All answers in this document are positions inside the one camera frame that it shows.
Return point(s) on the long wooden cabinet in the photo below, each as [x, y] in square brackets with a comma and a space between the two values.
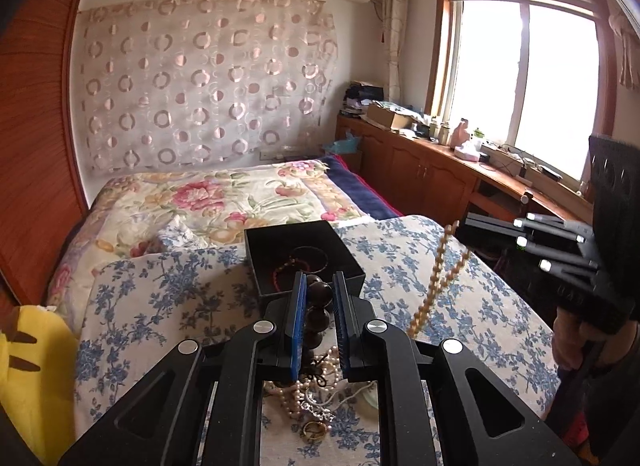
[415, 165]

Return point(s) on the blue floral blanket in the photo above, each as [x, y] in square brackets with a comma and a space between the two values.
[150, 306]

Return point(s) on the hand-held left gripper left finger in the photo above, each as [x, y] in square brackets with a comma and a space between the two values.
[298, 326]

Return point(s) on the pink bottle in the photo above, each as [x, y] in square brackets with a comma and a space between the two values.
[462, 133]

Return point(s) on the yellow plush toy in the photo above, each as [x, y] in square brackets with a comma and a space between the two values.
[35, 396]

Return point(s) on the person's right hand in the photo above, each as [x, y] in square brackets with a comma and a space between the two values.
[567, 341]

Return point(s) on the small blue floral pillow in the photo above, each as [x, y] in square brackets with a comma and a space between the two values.
[180, 236]

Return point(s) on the open cardboard box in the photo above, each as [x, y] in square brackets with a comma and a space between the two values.
[387, 118]

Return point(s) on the pile of dark clothes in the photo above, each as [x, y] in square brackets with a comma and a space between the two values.
[362, 95]

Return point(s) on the circle patterned wall curtain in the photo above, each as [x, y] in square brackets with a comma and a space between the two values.
[200, 85]

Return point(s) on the pink tissue pack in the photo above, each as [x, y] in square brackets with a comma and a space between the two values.
[467, 151]

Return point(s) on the white power strip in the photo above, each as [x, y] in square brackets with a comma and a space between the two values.
[505, 158]

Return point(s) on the navy blue blanket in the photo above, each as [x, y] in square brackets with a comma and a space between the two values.
[360, 191]

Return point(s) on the black jewelry box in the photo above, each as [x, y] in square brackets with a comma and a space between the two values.
[260, 266]

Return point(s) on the wooden framed window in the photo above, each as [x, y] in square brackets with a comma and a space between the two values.
[500, 70]

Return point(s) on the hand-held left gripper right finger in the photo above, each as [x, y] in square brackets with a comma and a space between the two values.
[341, 326]

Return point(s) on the pink floral quilt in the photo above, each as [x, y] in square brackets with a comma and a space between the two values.
[200, 201]

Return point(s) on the teal plastic bag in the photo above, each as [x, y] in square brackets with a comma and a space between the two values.
[342, 143]

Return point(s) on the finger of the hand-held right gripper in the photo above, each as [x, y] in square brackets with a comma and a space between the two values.
[530, 253]
[550, 227]

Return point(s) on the beige patterned window curtain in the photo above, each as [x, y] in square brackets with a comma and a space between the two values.
[395, 35]
[627, 55]

